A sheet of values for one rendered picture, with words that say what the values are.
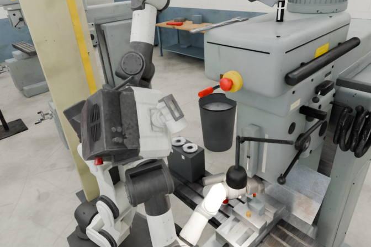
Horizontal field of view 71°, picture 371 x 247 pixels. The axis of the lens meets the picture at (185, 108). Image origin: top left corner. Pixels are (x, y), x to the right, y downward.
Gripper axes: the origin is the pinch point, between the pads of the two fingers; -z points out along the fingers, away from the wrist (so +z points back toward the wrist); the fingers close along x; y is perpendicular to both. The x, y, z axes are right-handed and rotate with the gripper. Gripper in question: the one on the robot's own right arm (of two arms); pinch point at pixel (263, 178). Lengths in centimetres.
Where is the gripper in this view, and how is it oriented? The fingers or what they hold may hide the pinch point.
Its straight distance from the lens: 120.1
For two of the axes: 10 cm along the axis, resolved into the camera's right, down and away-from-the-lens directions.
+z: -9.5, 1.8, -2.4
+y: 0.5, 8.9, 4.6
